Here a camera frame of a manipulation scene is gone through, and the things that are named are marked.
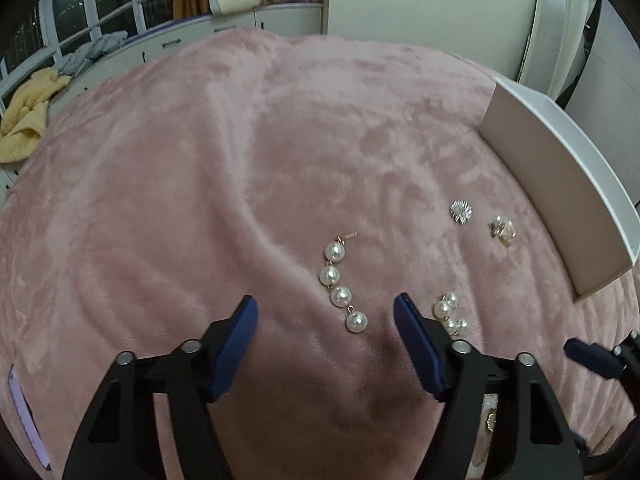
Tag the pearl cluster earring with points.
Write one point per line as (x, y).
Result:
(442, 308)

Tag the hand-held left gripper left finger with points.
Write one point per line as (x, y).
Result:
(234, 352)

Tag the grey clothes pile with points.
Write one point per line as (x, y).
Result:
(90, 52)

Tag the large window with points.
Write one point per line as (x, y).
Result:
(85, 0)

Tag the crystal flower earring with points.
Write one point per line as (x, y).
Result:
(462, 211)

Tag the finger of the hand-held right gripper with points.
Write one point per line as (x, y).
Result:
(605, 462)
(595, 357)

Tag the yellow blanket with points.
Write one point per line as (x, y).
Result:
(30, 105)

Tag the white storage box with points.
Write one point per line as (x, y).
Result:
(550, 185)

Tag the pink plush blanket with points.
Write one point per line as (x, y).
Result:
(200, 185)

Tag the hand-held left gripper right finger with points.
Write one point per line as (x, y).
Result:
(417, 350)

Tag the grey door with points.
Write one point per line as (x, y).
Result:
(605, 60)

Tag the small gold earring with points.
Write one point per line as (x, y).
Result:
(502, 230)

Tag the four-pearl drop earring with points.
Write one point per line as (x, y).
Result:
(329, 275)

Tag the purple window seat cushion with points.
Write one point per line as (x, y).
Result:
(175, 24)

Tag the lilac flat object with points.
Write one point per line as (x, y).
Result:
(27, 415)

